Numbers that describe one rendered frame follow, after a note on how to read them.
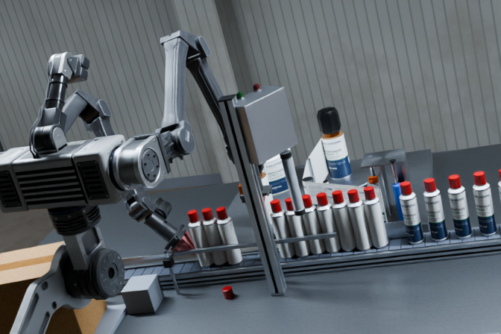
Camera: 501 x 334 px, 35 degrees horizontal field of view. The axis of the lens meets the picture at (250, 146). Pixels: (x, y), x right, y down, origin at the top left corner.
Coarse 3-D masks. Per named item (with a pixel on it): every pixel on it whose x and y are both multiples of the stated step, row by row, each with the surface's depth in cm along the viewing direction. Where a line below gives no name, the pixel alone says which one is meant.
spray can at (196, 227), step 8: (192, 216) 266; (192, 224) 266; (200, 224) 266; (192, 232) 267; (200, 232) 267; (200, 240) 268; (200, 256) 270; (208, 256) 270; (200, 264) 272; (208, 264) 271
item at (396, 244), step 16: (400, 240) 255; (448, 240) 247; (464, 240) 245; (480, 240) 243; (256, 256) 269; (320, 256) 258; (128, 272) 283; (144, 272) 280; (160, 272) 276; (176, 272) 273; (192, 272) 271
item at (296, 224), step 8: (288, 200) 256; (288, 208) 256; (288, 216) 256; (296, 216) 256; (296, 224) 256; (296, 232) 257; (304, 232) 259; (296, 248) 260; (304, 248) 259; (304, 256) 260
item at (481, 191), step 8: (480, 176) 238; (480, 184) 238; (488, 184) 240; (480, 192) 239; (488, 192) 239; (480, 200) 239; (488, 200) 239; (480, 208) 241; (488, 208) 240; (480, 216) 242; (488, 216) 241; (480, 224) 243; (488, 224) 242; (496, 224) 244; (480, 232) 245; (488, 232) 243; (496, 232) 243
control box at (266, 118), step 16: (256, 96) 235; (272, 96) 235; (240, 112) 230; (256, 112) 231; (272, 112) 235; (288, 112) 240; (256, 128) 232; (272, 128) 236; (288, 128) 240; (256, 144) 233; (272, 144) 237; (288, 144) 241; (256, 160) 234
